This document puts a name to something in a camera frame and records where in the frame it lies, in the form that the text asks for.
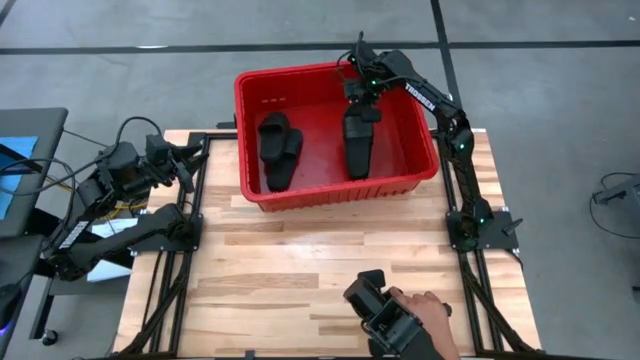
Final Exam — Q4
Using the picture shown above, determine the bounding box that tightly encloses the person's hand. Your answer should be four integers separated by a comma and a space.
388, 286, 454, 346

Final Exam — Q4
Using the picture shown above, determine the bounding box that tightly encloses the black floor cable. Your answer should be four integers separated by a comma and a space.
588, 171, 640, 240

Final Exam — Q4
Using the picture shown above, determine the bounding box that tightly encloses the yellow cable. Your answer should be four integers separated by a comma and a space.
47, 174, 124, 222

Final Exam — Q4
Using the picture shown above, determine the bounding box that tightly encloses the person's forearm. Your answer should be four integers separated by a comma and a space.
430, 329, 462, 360

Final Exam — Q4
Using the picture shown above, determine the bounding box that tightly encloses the black stand base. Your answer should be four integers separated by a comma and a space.
0, 233, 56, 351

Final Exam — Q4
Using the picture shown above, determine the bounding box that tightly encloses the white paper sheet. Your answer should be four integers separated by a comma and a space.
85, 215, 140, 284

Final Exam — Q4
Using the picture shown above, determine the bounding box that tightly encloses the dark laptop with blue screen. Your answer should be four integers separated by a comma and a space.
0, 106, 70, 239

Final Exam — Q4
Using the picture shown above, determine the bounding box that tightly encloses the black laptop cable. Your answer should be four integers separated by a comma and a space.
0, 156, 109, 197

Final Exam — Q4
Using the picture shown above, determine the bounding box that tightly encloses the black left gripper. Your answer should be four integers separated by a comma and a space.
143, 141, 210, 195

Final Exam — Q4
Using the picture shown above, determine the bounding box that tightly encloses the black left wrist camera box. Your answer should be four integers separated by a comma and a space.
144, 132, 170, 154

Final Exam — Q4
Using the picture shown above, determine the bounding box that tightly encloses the grey floor device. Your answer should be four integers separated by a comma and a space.
592, 174, 640, 206

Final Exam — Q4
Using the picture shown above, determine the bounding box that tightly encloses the red plastic bin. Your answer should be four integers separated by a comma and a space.
233, 60, 441, 214

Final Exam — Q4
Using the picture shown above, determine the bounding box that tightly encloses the black aluminium table frame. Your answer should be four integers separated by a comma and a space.
113, 121, 239, 357
430, 127, 544, 357

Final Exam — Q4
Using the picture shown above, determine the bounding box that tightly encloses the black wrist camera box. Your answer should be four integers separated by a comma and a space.
144, 132, 170, 154
343, 79, 368, 102

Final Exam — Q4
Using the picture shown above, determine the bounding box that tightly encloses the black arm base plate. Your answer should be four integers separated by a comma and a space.
446, 208, 524, 252
130, 212, 204, 253

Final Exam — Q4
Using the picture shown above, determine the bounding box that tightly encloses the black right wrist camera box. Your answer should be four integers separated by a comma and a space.
343, 79, 368, 102

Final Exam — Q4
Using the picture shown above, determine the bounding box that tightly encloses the black left camera cable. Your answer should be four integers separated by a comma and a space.
115, 115, 164, 146

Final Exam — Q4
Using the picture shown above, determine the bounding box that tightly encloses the dark grey foam slide sandal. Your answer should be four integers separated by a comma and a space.
256, 111, 292, 165
342, 268, 447, 360
342, 112, 381, 182
263, 128, 305, 194

